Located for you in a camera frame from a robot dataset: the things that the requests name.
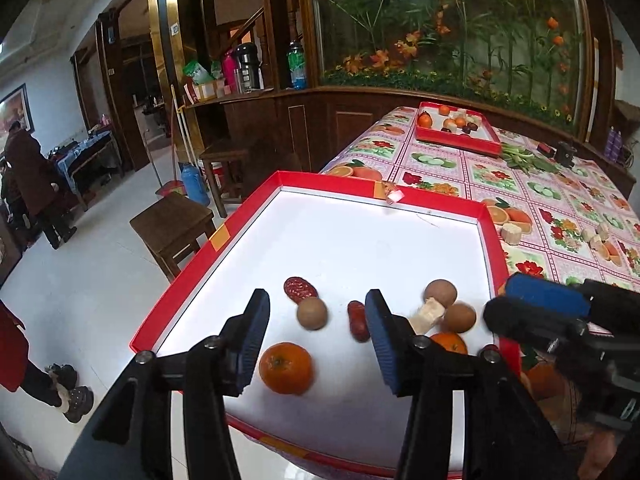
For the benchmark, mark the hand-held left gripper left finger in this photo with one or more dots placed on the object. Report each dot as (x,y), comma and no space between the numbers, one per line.
(252,340)

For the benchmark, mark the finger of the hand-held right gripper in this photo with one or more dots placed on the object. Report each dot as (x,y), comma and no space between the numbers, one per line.
(530,322)
(545,292)

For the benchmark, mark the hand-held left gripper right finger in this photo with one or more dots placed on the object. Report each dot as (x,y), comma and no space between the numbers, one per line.
(382,345)

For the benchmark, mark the brown longan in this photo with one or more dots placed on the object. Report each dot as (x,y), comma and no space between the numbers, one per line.
(440,292)
(312,312)
(459,317)

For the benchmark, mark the red cardboard box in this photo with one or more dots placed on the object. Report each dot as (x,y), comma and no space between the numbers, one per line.
(450,144)
(325,240)

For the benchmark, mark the wooden stool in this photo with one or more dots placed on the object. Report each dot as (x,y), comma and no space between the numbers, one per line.
(225,152)
(172,230)

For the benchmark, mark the green leafy vegetables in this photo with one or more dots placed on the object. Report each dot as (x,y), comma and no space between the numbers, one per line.
(522,157)

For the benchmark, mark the black device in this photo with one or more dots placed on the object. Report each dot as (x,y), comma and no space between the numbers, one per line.
(565,154)

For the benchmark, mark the red device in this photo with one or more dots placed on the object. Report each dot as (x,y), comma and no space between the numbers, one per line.
(545,149)

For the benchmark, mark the purple bottle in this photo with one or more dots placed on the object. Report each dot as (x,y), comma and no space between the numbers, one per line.
(619,143)
(609,142)

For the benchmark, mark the blue cylinder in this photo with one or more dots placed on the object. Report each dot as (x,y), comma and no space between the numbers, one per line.
(192,185)

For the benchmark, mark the red broom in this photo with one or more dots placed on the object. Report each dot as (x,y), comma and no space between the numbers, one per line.
(170,189)

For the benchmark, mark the table with dark cloth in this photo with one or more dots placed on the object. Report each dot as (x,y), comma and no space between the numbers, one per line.
(85,152)

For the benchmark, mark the small cardboard box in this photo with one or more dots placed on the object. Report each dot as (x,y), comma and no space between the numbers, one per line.
(205,91)

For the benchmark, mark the pink bottle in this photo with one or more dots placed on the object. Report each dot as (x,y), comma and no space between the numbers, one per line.
(229,71)

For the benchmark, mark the black thermos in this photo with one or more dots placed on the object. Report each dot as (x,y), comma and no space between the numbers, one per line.
(247,67)

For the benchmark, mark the green bag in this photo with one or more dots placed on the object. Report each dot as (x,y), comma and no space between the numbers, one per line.
(196,72)

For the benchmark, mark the green plastic bottle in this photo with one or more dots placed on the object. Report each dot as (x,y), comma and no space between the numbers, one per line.
(296,67)

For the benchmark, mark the artificial flower wall panel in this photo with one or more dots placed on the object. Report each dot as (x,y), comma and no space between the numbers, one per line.
(440,25)

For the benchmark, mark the framed wall picture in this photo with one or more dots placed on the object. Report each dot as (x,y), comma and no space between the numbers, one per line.
(17,105)

